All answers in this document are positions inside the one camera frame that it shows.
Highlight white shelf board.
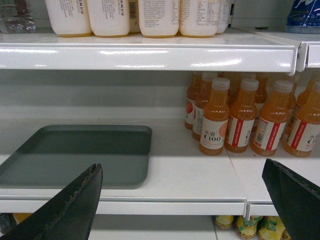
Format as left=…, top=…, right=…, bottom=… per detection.
left=0, top=117, right=320, bottom=218
left=0, top=29, right=298, bottom=74

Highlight orange juice bottle far right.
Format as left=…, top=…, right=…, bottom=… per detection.
left=283, top=81, right=320, bottom=158

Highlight white milky drink bottle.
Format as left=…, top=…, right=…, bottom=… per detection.
left=138, top=0, right=180, bottom=39
left=45, top=0, right=92, bottom=38
left=87, top=0, right=130, bottom=38
left=179, top=0, right=221, bottom=38

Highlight white upper shelf board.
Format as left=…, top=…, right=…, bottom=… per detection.
left=0, top=29, right=298, bottom=74

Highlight blue label water bottle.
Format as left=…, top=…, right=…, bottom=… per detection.
left=284, top=0, right=320, bottom=34

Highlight orange juice bottle C100 label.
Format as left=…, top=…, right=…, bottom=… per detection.
left=199, top=77, right=230, bottom=156

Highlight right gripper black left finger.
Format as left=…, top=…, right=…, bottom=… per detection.
left=0, top=163, right=103, bottom=240

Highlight orange juice bottle red stripe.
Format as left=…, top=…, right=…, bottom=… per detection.
left=224, top=78, right=259, bottom=153

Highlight grey rectangular serving tray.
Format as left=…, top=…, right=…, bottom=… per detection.
left=0, top=124, right=152, bottom=190

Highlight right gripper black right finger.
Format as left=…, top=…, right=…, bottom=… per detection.
left=262, top=158, right=320, bottom=240

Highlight yellow lemon tea bottle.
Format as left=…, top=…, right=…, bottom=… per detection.
left=234, top=215, right=263, bottom=240

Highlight white middle shelf board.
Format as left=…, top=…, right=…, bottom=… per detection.
left=0, top=117, right=320, bottom=218

